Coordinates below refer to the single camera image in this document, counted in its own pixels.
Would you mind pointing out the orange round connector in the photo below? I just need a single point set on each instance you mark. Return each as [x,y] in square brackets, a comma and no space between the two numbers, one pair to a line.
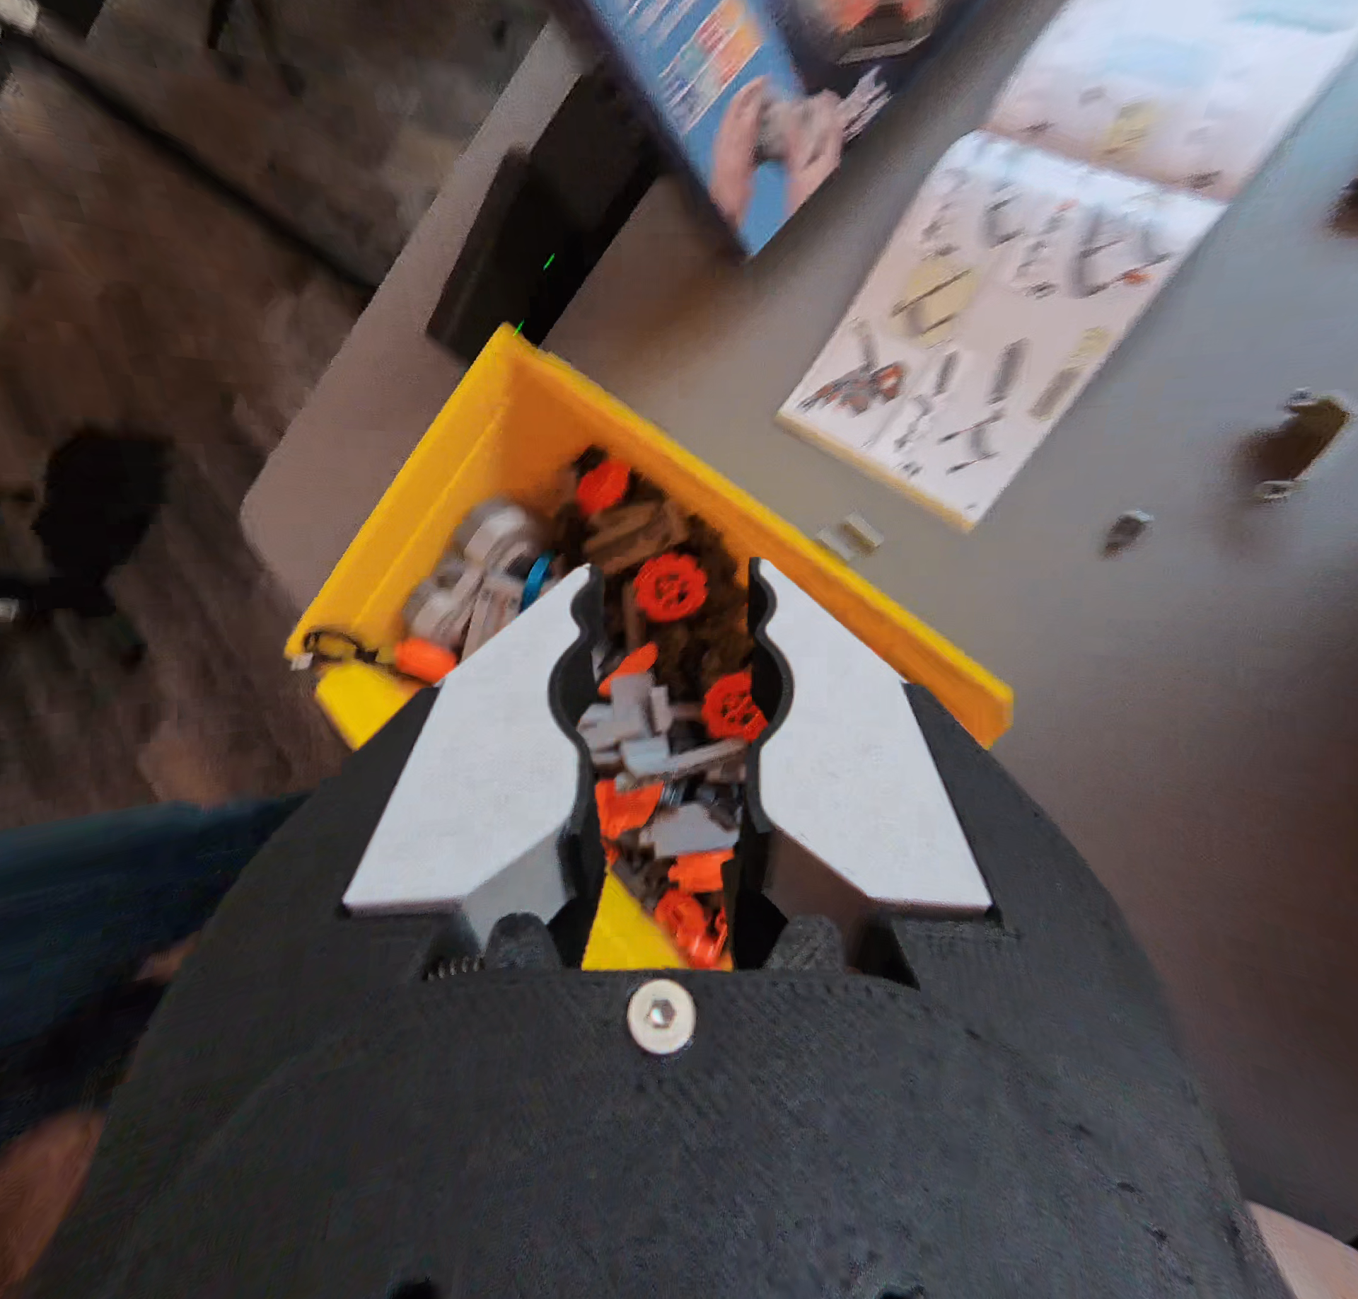
[425,660]

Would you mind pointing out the pile of building pieces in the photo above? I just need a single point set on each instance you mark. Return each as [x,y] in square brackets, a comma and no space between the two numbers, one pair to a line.
[658,621]

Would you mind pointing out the yellow plastic bin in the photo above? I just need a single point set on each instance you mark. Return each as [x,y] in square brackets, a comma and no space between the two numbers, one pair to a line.
[499,430]

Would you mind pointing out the person's beige shirt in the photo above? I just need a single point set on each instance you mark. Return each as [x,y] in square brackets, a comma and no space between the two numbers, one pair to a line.
[1310,1251]

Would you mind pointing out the large grey motor block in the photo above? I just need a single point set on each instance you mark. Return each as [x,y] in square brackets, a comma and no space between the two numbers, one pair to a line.
[478,578]

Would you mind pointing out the building instruction booklet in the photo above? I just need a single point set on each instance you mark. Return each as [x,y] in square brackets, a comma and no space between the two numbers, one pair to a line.
[1008,313]

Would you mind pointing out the blue robot kit box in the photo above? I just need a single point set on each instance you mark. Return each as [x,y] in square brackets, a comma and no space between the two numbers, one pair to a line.
[722,69]

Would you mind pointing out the grey curved building piece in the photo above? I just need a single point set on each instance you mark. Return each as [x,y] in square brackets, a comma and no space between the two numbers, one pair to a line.
[1289,440]

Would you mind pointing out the blue curved building piece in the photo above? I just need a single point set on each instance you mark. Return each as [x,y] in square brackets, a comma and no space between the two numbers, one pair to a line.
[535,581]

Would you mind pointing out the person's blue jeans leg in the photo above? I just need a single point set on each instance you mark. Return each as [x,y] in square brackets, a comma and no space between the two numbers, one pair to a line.
[106,897]

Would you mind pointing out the black office chair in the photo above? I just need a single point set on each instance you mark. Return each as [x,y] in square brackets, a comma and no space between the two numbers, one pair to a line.
[96,525]

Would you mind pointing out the orange gear piece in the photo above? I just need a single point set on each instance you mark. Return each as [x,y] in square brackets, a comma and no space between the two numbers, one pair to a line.
[669,589]

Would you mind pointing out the small grey building block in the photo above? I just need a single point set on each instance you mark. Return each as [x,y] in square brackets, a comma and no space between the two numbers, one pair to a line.
[1126,531]

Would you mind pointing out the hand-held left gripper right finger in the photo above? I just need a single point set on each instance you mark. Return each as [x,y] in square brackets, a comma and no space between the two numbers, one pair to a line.
[860,791]

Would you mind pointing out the small black device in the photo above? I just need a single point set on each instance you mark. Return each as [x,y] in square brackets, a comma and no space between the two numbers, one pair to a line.
[499,260]

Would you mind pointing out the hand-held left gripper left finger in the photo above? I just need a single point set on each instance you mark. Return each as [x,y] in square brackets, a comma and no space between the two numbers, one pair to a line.
[478,791]

